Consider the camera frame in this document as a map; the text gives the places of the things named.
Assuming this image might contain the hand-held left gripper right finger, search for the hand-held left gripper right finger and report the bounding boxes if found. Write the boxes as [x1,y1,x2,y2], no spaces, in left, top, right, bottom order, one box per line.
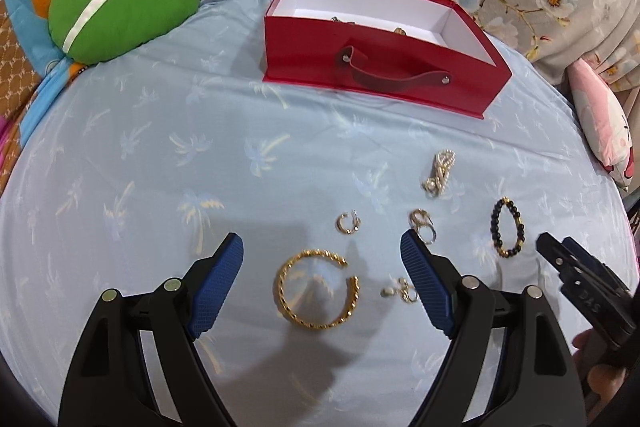
[400,229,587,427]

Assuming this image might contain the red box with strap handle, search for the red box with strap handle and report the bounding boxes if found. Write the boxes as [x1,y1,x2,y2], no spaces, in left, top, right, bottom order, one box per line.
[262,0,513,121]

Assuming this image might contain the gold and silver hoop earrings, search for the gold and silver hoop earrings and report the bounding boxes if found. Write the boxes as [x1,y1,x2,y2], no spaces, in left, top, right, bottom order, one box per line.
[408,208,439,244]

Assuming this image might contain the black bead bracelet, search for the black bead bracelet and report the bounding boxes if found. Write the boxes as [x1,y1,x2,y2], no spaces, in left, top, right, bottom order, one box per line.
[490,196,529,259]

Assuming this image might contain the pink cartoon pillow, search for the pink cartoon pillow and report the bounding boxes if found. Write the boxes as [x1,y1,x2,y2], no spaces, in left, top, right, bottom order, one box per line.
[567,57,640,194]

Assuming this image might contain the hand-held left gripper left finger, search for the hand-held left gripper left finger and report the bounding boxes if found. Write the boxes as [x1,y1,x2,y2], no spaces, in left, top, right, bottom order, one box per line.
[57,233,244,427]

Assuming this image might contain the person's right hand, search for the person's right hand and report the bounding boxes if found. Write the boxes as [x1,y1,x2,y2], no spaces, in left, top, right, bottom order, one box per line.
[572,331,640,410]

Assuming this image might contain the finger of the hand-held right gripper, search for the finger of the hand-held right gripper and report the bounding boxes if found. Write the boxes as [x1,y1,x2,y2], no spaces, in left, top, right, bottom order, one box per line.
[561,236,632,295]
[536,232,637,344]

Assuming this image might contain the light blue palm-print sheet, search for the light blue palm-print sheet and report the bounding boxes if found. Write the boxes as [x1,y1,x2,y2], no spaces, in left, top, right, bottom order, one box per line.
[0,0,640,427]

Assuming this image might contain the gold twisted bangle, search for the gold twisted bangle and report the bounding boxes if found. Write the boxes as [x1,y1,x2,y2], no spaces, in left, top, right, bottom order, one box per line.
[273,249,361,327]

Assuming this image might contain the white pearl bracelet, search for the white pearl bracelet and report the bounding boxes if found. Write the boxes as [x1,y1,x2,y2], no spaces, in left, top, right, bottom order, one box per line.
[420,149,457,199]

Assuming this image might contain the gold pearl drop earring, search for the gold pearl drop earring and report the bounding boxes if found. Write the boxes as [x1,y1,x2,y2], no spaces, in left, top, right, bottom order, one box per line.
[380,277,419,306]

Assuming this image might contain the small gold hoop earring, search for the small gold hoop earring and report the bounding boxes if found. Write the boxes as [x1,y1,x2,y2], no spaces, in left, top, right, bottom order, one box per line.
[335,210,362,236]

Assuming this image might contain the brown patterned cloth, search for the brown patterned cloth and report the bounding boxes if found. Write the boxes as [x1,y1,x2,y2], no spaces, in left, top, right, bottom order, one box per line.
[0,0,51,120]

